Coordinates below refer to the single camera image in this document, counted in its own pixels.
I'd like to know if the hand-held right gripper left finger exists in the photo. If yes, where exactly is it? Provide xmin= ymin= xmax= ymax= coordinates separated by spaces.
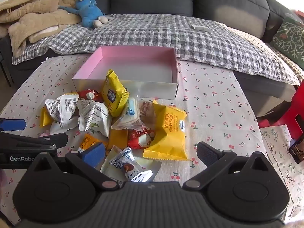
xmin=28 ymin=142 xmax=121 ymax=192

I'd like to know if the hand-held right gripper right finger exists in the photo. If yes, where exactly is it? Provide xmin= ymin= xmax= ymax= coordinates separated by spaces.
xmin=182 ymin=142 xmax=276 ymax=189

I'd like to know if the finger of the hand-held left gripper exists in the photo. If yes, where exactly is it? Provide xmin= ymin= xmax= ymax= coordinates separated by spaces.
xmin=0 ymin=118 xmax=27 ymax=132
xmin=0 ymin=132 xmax=68 ymax=151

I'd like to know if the orange snack packet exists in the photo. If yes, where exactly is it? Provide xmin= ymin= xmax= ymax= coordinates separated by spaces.
xmin=78 ymin=133 xmax=102 ymax=152

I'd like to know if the plain mustard snack packet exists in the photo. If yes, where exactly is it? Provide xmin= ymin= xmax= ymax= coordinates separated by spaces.
xmin=106 ymin=129 xmax=129 ymax=151

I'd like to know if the large white snack packet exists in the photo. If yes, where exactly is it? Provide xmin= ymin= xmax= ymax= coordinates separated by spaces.
xmin=77 ymin=100 xmax=112 ymax=138

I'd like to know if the silver chocolate packet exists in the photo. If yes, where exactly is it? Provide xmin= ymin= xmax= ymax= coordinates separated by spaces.
xmin=109 ymin=147 xmax=152 ymax=182

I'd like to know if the small white snack packet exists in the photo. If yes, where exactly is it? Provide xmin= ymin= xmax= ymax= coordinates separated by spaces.
xmin=45 ymin=94 xmax=80 ymax=135

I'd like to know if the yellow snack packet red print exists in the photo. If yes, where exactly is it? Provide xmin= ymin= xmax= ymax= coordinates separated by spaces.
xmin=143 ymin=100 xmax=189 ymax=161

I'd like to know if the yellow snack packet dark label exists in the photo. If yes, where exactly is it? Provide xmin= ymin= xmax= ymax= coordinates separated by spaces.
xmin=102 ymin=69 xmax=130 ymax=117

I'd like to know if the pink cardboard box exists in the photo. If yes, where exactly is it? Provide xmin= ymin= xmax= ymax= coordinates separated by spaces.
xmin=72 ymin=46 xmax=179 ymax=100

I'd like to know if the small orange-yellow snack packet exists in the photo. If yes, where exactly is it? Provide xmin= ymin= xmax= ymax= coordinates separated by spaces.
xmin=39 ymin=107 xmax=53 ymax=128

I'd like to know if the clear packet with white cake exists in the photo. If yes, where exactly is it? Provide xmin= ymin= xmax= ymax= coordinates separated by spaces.
xmin=111 ymin=97 xmax=145 ymax=131

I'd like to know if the cherry print tablecloth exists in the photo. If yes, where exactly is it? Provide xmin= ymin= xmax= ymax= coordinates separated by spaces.
xmin=0 ymin=53 xmax=292 ymax=228

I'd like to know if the clear packet with brown biscuit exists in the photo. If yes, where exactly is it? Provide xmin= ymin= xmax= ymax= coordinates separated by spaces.
xmin=138 ymin=100 xmax=157 ymax=130

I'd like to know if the floral print cloth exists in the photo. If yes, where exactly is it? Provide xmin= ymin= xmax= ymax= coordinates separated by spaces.
xmin=260 ymin=126 xmax=304 ymax=219

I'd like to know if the dark brown object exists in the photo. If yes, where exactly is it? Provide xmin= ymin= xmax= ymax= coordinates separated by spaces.
xmin=288 ymin=138 xmax=304 ymax=164

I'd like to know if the red plastic stool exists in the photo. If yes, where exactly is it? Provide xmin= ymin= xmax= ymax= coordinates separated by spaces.
xmin=258 ymin=79 xmax=304 ymax=143

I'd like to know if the beige quilted blanket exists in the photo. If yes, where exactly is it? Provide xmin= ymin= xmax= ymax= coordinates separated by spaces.
xmin=0 ymin=0 xmax=82 ymax=51

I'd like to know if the white tissue pack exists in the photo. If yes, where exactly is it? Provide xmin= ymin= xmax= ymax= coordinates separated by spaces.
xmin=193 ymin=24 xmax=211 ymax=32

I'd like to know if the grey checked blanket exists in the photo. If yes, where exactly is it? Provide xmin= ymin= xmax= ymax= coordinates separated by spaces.
xmin=12 ymin=13 xmax=301 ymax=86

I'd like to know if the blue plush toy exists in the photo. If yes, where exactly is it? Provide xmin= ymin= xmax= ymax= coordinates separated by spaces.
xmin=58 ymin=0 xmax=108 ymax=28

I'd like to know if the green branch-pattern cushion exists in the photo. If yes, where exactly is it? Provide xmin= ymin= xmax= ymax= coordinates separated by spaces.
xmin=272 ymin=20 xmax=304 ymax=63

